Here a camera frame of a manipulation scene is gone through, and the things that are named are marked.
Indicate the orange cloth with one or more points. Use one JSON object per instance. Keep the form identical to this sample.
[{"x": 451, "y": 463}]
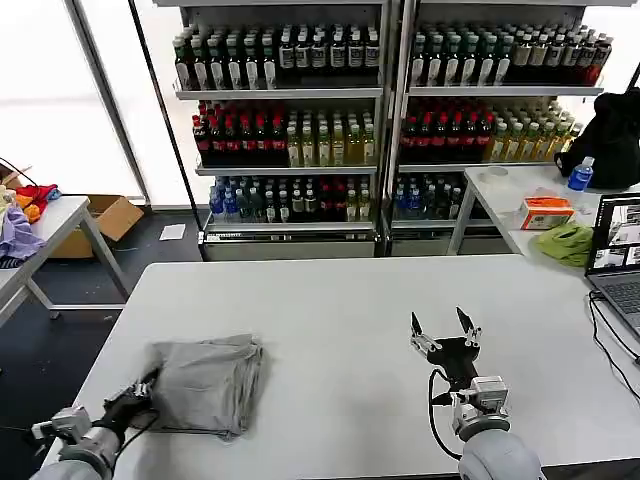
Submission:
[{"x": 29, "y": 207}]

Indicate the grey window frame post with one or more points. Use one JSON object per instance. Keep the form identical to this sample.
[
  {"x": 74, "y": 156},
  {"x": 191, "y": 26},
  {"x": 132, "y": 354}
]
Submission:
[{"x": 107, "y": 100}]

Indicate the orange tissue box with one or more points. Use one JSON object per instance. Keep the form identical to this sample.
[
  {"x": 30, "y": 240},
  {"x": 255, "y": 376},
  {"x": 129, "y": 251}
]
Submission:
[{"x": 545, "y": 212}]

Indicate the purple cloth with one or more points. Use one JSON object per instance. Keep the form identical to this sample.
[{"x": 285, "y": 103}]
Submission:
[{"x": 15, "y": 232}]

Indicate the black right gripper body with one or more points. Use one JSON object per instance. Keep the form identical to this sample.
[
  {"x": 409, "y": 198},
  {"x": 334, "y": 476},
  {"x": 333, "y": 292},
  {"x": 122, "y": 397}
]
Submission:
[{"x": 457, "y": 362}]

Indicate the brown cardboard box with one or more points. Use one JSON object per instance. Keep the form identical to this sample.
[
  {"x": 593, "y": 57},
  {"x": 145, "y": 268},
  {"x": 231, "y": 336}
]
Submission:
[{"x": 112, "y": 212}]

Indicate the blue water bottle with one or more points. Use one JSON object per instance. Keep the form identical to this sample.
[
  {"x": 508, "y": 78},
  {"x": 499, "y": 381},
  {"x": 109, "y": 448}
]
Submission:
[{"x": 580, "y": 175}]

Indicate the shelf with bottles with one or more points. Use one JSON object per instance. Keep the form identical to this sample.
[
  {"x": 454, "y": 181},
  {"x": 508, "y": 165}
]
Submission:
[
  {"x": 280, "y": 125},
  {"x": 480, "y": 120}
]

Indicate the white paper sheet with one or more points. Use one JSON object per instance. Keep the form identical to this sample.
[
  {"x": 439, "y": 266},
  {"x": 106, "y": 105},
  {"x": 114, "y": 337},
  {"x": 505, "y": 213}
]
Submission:
[{"x": 173, "y": 232}]

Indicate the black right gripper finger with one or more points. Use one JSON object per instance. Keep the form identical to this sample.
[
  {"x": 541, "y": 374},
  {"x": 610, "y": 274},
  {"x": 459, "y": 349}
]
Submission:
[
  {"x": 419, "y": 335},
  {"x": 467, "y": 327}
]

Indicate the black slanted pole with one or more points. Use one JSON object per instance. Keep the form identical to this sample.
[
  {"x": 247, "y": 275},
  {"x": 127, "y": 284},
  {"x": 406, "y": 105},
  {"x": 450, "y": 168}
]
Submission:
[{"x": 165, "y": 125}]

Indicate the black bag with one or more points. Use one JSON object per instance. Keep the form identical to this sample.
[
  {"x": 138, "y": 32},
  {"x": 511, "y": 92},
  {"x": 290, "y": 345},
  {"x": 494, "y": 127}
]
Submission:
[{"x": 610, "y": 140}]

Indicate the grey laptop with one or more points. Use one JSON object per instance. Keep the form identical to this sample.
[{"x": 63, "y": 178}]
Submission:
[{"x": 617, "y": 260}]

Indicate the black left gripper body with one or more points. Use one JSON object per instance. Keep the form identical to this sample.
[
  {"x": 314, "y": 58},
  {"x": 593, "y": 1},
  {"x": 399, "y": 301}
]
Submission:
[{"x": 122, "y": 410}]

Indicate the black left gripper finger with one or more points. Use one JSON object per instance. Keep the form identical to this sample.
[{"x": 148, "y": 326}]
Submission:
[
  {"x": 145, "y": 394},
  {"x": 150, "y": 377}
]

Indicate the white desk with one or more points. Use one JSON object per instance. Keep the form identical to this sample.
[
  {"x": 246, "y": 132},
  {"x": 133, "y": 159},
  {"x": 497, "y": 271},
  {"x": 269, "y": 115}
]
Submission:
[{"x": 505, "y": 195}]

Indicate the grey printed t-shirt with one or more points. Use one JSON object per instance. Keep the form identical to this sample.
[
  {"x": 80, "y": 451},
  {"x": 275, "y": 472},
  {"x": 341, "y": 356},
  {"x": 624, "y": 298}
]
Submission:
[{"x": 210, "y": 385}]

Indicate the red cloth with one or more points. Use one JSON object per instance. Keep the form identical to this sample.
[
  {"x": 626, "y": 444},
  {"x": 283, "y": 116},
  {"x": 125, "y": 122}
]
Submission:
[{"x": 42, "y": 191}]

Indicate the grey side table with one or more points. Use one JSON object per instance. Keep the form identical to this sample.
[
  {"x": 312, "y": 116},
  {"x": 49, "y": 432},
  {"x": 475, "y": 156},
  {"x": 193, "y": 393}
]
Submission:
[{"x": 60, "y": 220}]

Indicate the clear tape roll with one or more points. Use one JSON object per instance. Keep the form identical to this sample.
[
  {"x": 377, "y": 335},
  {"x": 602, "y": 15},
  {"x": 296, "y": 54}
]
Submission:
[{"x": 493, "y": 173}]

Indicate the green cloth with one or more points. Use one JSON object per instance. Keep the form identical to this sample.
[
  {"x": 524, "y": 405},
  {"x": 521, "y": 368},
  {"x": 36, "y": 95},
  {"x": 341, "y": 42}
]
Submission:
[{"x": 565, "y": 245}]

